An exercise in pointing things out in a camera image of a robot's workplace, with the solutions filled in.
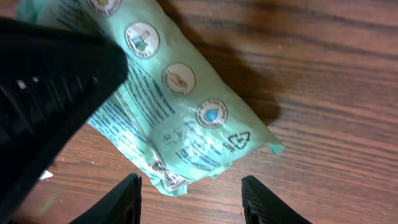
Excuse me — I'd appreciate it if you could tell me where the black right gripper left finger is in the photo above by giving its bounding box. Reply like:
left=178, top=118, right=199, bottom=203
left=70, top=173, right=142, bottom=224

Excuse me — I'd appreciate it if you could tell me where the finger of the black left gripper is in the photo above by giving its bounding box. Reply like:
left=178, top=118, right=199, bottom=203
left=1, top=18, right=127, bottom=218

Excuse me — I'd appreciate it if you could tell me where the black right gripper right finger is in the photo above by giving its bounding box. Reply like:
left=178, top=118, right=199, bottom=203
left=241, top=175, right=311, bottom=224

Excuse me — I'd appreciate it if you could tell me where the mint green wet wipes pack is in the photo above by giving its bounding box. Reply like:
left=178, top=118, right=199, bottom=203
left=16, top=0, right=284, bottom=197

